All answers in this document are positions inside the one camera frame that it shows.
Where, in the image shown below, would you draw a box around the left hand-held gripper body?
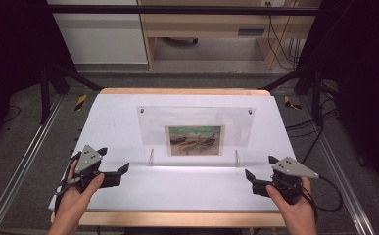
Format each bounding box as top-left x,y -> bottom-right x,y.
54,144 -> 104,197

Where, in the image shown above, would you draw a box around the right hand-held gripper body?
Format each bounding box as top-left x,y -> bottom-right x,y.
270,156 -> 320,206

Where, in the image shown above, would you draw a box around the clear acrylic photo frame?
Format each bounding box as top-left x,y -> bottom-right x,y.
136,105 -> 257,168

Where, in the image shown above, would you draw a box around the landscape painting print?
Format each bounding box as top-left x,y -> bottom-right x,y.
165,124 -> 226,157

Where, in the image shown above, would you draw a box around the person's right hand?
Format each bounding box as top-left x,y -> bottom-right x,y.
265,177 -> 318,226

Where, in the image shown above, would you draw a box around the person's left hand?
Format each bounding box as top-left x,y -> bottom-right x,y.
57,160 -> 106,220

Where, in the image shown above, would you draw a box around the left yellow clamp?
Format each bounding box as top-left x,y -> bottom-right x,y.
73,93 -> 88,112

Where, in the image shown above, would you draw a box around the yellow clamp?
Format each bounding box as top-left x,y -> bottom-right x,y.
73,93 -> 88,112
283,95 -> 303,111

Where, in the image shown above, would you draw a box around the right yellow clamp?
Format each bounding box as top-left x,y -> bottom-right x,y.
283,95 -> 303,111

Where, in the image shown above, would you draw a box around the white table cover sheet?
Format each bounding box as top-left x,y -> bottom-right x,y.
48,93 -> 298,213

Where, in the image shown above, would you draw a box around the black metal stand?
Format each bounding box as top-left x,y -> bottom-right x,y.
258,62 -> 326,128
39,62 -> 104,125

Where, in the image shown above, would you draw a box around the wooden table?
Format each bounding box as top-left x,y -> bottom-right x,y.
50,87 -> 288,229

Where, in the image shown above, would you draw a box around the black curtain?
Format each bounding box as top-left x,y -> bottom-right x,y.
0,0 -> 77,150
294,0 -> 379,200

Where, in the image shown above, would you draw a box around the white cabinet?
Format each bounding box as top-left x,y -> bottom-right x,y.
46,0 -> 149,65

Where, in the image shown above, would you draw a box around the grey label plate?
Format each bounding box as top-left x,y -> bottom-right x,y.
237,28 -> 265,37

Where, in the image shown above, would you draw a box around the dark curved object under desk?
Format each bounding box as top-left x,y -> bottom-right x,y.
161,36 -> 200,47

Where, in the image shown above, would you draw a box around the light wooden desk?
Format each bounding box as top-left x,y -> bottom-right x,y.
137,0 -> 322,71

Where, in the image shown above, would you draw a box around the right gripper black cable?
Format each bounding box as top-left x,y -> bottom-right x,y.
299,187 -> 319,226

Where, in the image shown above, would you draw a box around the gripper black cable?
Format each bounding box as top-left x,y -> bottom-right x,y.
299,187 -> 319,226
54,192 -> 64,217

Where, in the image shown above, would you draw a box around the aluminium floor rail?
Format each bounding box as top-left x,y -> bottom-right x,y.
0,94 -> 65,235
298,97 -> 376,235

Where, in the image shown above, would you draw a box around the looped black floor cable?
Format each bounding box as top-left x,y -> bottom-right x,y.
299,123 -> 344,213

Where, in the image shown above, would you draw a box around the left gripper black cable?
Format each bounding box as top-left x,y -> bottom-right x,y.
54,192 -> 64,217

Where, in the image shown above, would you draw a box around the thin black floor cable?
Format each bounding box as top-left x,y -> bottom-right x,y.
2,105 -> 22,124

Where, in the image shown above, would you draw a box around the hanging black cables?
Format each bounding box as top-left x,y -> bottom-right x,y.
264,1 -> 302,71

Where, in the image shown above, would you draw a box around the black horizontal frame bar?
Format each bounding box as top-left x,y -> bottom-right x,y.
46,4 -> 322,17

